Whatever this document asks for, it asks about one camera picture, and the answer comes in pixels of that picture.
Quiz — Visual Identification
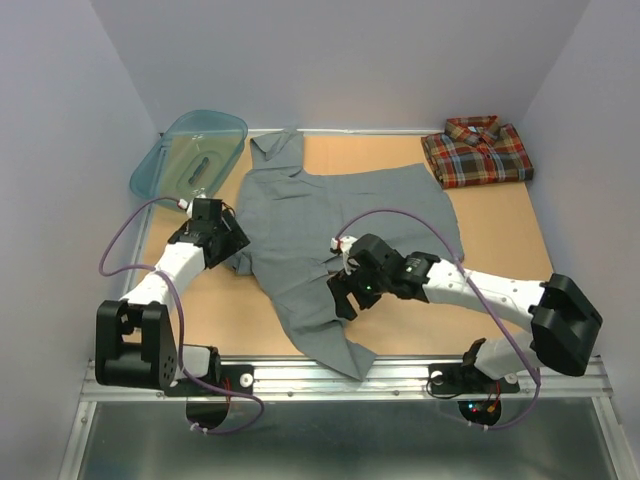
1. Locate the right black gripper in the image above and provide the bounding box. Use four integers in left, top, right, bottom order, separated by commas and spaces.
327, 261, 389, 321

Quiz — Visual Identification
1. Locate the grey long sleeve shirt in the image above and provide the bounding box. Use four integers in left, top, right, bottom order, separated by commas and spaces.
225, 130, 464, 380

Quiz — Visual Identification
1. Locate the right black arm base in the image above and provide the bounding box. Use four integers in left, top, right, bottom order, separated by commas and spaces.
426, 339, 520, 399

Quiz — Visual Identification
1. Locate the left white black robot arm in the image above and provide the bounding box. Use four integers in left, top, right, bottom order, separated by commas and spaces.
95, 196, 249, 394

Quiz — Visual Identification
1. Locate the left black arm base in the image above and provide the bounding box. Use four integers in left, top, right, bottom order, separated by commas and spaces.
164, 363, 255, 398

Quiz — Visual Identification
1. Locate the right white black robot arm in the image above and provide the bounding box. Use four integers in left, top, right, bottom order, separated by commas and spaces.
327, 234, 603, 390

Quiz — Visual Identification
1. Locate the teal transparent plastic bin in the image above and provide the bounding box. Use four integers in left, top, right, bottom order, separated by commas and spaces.
129, 110, 248, 211

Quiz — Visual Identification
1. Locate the folded plaid flannel shirt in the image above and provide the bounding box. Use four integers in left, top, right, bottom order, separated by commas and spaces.
421, 115, 534, 189

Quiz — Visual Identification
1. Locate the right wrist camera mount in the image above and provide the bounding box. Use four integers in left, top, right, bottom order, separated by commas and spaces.
330, 235, 357, 260

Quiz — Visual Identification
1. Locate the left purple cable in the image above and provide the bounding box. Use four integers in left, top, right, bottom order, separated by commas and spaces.
99, 196, 265, 435

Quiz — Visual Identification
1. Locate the aluminium rail frame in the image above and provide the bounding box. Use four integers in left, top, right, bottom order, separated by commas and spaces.
59, 127, 629, 480

